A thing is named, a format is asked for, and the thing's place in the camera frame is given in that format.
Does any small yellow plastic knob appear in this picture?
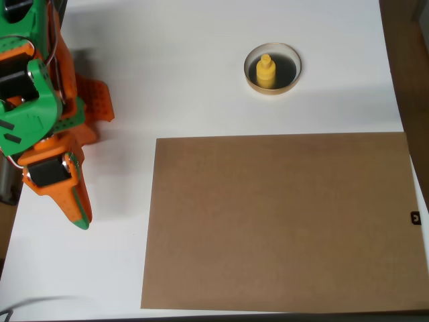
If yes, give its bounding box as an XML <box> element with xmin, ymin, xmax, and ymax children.
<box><xmin>256</xmin><ymin>53</ymin><xmax>277</xmax><ymax>90</ymax></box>

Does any red white black servo cable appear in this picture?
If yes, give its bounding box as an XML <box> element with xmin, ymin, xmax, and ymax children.
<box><xmin>0</xmin><ymin>146</ymin><xmax>26</xmax><ymax>170</ymax></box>

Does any round dish with gold rim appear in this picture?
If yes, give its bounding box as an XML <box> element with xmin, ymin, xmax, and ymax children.
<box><xmin>243</xmin><ymin>42</ymin><xmax>302</xmax><ymax>96</ymax></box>

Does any brown cardboard sheet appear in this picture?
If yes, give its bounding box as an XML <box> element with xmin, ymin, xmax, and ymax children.
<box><xmin>139</xmin><ymin>132</ymin><xmax>429</xmax><ymax>313</ymax></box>

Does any grey metal cylinder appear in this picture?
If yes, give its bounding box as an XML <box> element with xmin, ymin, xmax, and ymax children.
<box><xmin>0</xmin><ymin>154</ymin><xmax>21</xmax><ymax>205</ymax></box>

